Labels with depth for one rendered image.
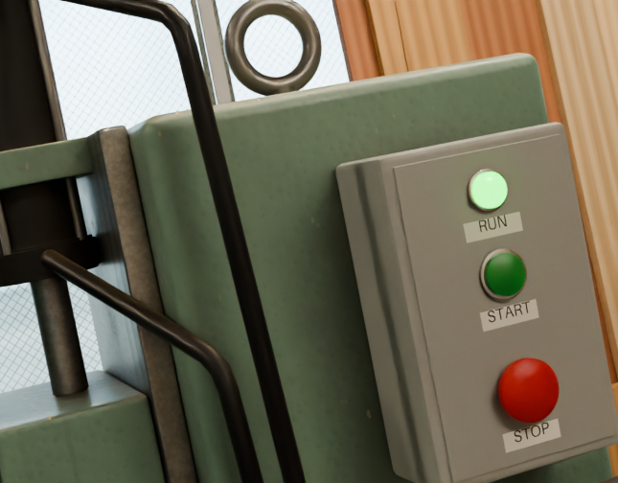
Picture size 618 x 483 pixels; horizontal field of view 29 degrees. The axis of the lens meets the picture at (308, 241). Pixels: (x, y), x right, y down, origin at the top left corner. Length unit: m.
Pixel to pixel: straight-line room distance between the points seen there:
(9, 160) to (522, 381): 0.28
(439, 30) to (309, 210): 1.58
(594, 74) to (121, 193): 1.79
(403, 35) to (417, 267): 1.59
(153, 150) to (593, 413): 0.25
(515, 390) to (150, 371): 0.18
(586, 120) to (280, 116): 1.73
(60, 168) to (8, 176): 0.03
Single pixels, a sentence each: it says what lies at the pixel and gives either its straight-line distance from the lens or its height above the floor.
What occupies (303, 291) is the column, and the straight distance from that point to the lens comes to 0.59.
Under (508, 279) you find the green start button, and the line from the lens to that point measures 0.56.
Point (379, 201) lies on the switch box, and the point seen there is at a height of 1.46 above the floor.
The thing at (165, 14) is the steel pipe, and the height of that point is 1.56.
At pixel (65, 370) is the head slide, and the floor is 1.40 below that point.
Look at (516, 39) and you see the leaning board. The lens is 2.28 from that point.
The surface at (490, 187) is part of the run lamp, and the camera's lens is 0.56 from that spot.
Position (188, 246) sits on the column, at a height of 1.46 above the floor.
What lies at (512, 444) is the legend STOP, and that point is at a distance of 0.58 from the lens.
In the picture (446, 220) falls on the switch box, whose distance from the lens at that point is 0.56.
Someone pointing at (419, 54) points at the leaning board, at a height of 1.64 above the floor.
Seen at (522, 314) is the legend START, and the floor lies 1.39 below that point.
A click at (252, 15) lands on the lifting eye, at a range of 0.71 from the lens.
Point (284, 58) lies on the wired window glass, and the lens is 2.25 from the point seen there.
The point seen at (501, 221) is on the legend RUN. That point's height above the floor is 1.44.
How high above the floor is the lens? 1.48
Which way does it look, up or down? 3 degrees down
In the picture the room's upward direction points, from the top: 11 degrees counter-clockwise
